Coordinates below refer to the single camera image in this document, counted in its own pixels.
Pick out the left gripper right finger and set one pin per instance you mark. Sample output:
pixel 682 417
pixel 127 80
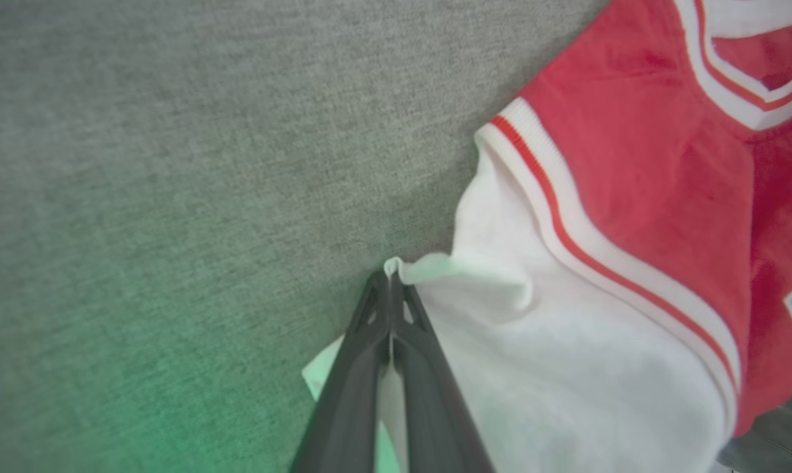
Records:
pixel 435 407

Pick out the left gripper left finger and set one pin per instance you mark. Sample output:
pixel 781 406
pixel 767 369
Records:
pixel 347 394

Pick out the red and white basketball jersey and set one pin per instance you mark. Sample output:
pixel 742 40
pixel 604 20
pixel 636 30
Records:
pixel 632 230

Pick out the grey fabric sofa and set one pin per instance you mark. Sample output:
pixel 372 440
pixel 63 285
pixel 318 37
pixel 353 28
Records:
pixel 173 197

